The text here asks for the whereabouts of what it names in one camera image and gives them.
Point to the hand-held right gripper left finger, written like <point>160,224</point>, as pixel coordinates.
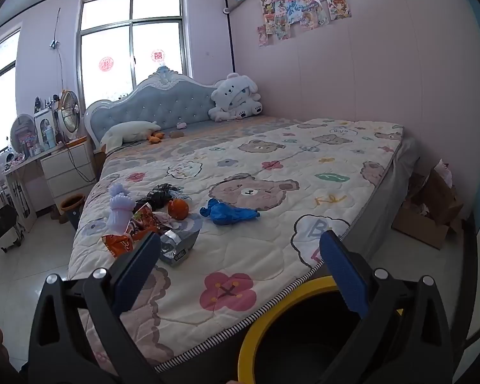
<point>138,272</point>

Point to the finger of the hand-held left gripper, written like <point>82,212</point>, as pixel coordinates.
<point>0,222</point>

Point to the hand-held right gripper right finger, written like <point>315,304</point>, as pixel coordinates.
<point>344,272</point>

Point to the orange snack wrapper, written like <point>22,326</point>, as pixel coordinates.
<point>118,244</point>

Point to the silver foil packet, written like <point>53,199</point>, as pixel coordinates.
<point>176,244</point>

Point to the red snack wrapper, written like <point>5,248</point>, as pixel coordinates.
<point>144,218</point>

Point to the pink cloth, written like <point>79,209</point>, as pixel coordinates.
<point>164,219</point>

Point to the white cloth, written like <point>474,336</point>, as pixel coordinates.
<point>120,212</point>

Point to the orange peel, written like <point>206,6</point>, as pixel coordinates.
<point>179,208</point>

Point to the black plastic bag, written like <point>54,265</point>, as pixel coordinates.
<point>160,196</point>

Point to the black bin with yellow rim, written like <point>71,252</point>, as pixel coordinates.
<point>256,328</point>

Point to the white desk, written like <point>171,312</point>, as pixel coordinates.
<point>20,166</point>

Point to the blue waste basket brown rim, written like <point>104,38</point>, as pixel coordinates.
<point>72,212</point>

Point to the white drawer nightstand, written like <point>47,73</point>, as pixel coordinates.
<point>64,176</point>

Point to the round vanity mirror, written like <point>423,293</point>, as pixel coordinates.
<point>22,132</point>

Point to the cardboard box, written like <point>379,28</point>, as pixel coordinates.
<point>424,224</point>

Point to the light blue bottle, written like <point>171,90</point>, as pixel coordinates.
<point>49,136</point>

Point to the white desktop cabinet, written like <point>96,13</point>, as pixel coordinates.
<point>44,122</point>

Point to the beige desk fan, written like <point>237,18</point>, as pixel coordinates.
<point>68,116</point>

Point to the side window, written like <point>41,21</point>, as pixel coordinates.
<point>0,88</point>

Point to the white plush goose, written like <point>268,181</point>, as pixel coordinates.
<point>124,132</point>

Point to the small brown plush toy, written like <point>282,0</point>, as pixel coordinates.
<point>176,134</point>

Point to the grey patterned bed sheet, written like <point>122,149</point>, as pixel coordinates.
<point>208,136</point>

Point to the bed with blue tufted headboard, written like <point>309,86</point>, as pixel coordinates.
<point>164,100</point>

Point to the round red window sticker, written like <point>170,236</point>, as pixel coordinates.
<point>106,64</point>

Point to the white plush bear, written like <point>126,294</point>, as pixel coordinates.
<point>234,96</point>

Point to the square red window sticker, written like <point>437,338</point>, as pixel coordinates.
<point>157,55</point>

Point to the large grey framed window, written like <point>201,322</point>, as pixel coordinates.
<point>152,36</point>

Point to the cluster of cartoon wall posters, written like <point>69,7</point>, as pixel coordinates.
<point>300,8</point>

